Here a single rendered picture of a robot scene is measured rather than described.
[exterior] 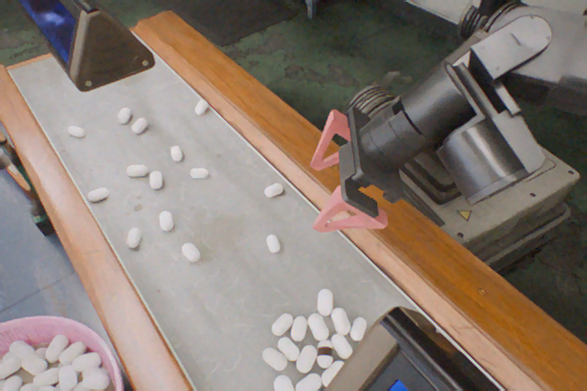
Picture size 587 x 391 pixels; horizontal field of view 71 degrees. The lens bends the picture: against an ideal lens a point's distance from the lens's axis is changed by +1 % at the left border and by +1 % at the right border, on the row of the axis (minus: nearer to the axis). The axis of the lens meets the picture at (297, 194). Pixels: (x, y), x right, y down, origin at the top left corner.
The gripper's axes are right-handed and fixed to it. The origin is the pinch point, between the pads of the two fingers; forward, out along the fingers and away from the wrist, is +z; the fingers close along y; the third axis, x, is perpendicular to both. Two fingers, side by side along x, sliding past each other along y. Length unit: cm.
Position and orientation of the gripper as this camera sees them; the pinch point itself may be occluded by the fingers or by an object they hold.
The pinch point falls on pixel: (319, 193)
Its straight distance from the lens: 48.8
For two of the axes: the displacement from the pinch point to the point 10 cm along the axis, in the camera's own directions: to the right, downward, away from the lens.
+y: 0.0, -7.6, 6.5
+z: -6.4, 5.0, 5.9
